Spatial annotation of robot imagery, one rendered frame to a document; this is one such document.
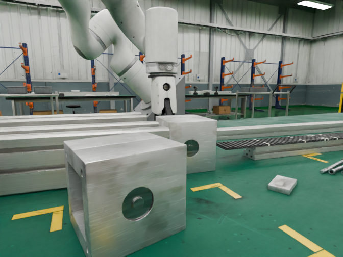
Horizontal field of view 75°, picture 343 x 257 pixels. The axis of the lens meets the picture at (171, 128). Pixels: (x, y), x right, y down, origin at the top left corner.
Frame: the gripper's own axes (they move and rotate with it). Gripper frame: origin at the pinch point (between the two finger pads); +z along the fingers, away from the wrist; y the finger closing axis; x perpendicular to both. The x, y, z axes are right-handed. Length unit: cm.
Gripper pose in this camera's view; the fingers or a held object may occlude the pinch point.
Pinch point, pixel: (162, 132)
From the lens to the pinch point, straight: 62.3
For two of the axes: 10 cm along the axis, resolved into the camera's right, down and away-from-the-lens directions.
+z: 0.0, 9.9, 1.7
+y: -3.0, -1.6, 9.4
